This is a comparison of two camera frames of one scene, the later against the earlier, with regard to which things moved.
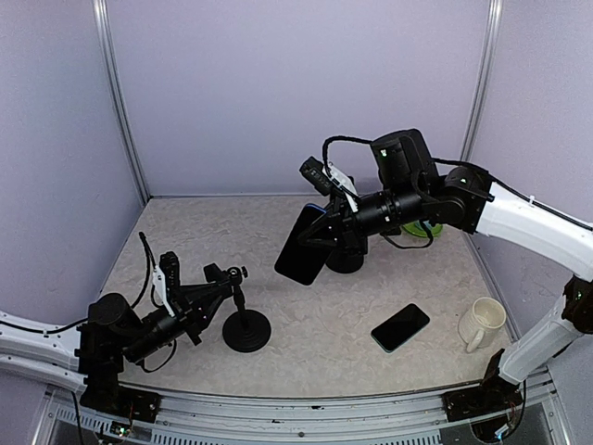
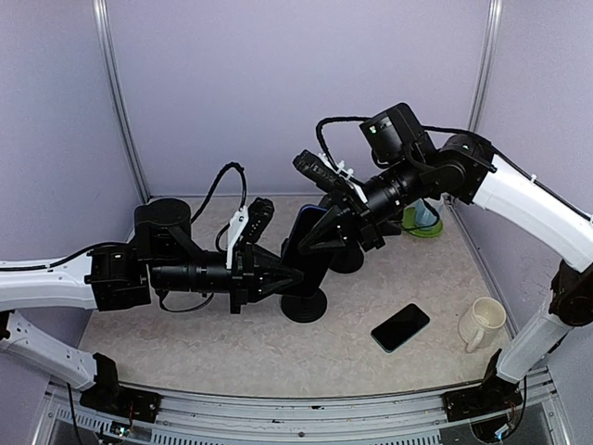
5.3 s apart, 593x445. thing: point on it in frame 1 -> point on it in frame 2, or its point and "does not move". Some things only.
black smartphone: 397,328 does not move
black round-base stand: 246,331 -> 305,310
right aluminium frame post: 484,86 does not move
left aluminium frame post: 101,15 does not move
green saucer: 416,229 does not move
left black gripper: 192,313 -> 247,274
